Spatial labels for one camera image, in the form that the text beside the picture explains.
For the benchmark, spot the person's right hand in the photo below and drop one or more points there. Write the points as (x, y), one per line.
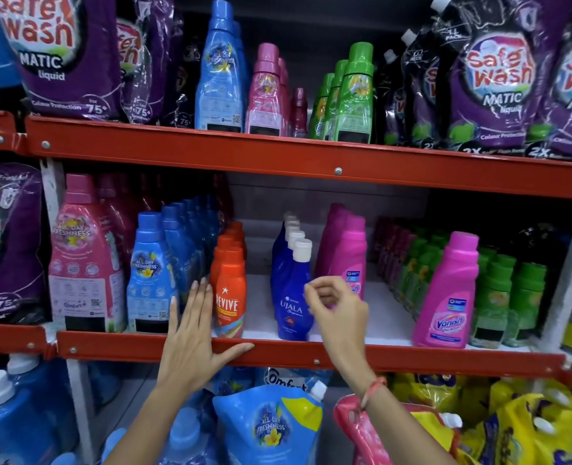
(344, 329)

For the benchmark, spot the person's left hand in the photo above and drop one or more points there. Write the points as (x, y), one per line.
(189, 348)

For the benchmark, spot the row of light blue bottles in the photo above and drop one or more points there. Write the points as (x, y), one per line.
(150, 285)

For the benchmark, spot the pale blue capped bottle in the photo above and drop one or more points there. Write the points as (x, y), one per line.
(114, 447)
(65, 460)
(184, 431)

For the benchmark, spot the row of maroon bottles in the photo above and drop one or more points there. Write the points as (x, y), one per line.
(392, 246)

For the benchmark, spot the large pink softener bottle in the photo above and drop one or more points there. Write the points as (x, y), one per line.
(82, 266)
(116, 213)

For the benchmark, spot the rows of green bottles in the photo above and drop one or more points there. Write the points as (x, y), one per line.
(492, 295)

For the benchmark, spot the small maroon bottle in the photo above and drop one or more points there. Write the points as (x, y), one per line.
(299, 116)

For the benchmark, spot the green softener bottle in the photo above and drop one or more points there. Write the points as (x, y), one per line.
(356, 101)
(317, 111)
(332, 101)

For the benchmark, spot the small pink softener bottle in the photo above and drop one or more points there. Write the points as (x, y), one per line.
(284, 91)
(264, 101)

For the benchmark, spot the light blue softener bottle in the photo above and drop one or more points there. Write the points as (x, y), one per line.
(240, 38)
(218, 82)

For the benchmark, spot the white shelf upright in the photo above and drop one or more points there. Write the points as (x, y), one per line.
(567, 276)
(52, 188)

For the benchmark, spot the white blue softener pouch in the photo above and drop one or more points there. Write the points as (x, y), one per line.
(286, 377)

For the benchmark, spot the pink softener pouch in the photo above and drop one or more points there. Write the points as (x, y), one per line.
(351, 426)

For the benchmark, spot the blue yellow softener pouch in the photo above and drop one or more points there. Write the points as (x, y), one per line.
(266, 431)

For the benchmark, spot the large blue detergent jug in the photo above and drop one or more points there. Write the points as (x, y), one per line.
(10, 431)
(49, 397)

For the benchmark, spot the purple detergent pouch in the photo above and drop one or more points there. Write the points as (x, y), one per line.
(143, 58)
(5, 246)
(63, 58)
(571, 106)
(186, 77)
(391, 101)
(421, 91)
(504, 87)

